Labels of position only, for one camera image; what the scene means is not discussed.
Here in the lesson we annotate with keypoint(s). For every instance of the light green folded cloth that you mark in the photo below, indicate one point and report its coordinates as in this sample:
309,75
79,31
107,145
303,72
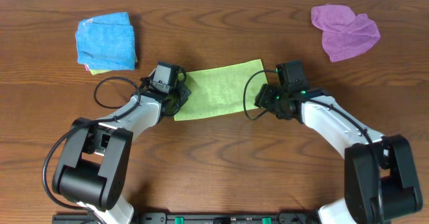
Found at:
99,71

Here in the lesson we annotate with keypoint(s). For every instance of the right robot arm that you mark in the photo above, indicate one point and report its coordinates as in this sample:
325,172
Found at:
381,182

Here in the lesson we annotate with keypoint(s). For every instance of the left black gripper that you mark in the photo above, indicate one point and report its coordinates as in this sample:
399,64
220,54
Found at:
186,94

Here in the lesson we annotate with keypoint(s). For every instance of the blue folded cloth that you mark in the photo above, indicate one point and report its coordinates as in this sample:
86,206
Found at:
106,42

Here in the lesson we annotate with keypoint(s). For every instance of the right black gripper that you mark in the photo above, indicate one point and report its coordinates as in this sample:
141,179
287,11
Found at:
263,98

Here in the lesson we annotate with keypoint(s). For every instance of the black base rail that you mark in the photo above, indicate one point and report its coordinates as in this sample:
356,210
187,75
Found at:
165,218

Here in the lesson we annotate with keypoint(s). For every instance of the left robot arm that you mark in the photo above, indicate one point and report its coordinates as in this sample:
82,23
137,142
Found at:
87,167

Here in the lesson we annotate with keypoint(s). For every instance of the purple crumpled cloth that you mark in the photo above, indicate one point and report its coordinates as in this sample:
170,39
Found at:
344,34

